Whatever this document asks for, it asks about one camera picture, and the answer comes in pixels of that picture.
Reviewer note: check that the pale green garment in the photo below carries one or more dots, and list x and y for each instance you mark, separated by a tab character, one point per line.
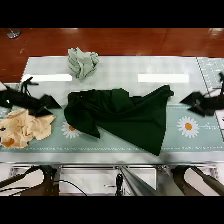
82	62

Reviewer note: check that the silver frame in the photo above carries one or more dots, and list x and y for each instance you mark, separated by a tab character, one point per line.
140	186

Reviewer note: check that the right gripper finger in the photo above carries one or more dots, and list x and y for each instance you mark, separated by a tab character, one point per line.
198	111
191	98

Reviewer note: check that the dark green garment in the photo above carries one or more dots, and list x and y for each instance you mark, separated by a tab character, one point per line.
133	120

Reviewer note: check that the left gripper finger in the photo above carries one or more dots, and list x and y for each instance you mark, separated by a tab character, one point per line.
50	101
42	112

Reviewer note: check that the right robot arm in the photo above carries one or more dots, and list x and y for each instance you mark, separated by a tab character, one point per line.
213	181

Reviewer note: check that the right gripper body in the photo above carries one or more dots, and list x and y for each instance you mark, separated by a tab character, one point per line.
207	104

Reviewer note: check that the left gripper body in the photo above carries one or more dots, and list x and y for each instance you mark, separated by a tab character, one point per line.
32	104

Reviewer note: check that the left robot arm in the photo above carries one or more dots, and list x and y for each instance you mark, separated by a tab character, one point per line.
10	97

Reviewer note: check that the beige garment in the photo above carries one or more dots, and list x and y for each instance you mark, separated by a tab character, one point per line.
25	128

